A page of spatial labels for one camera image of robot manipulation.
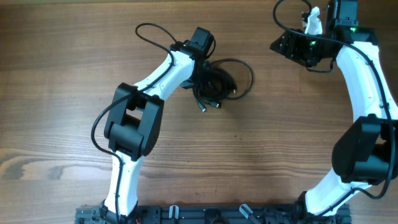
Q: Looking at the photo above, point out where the black USB cable gold plug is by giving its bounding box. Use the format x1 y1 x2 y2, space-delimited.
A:
192 58 254 112

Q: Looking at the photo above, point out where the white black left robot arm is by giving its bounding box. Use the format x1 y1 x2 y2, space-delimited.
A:
100 27 215 223

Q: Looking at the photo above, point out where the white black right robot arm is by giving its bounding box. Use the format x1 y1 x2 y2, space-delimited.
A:
270 0 397 220

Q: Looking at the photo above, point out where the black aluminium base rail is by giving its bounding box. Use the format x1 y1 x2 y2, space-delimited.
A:
75 204 352 224

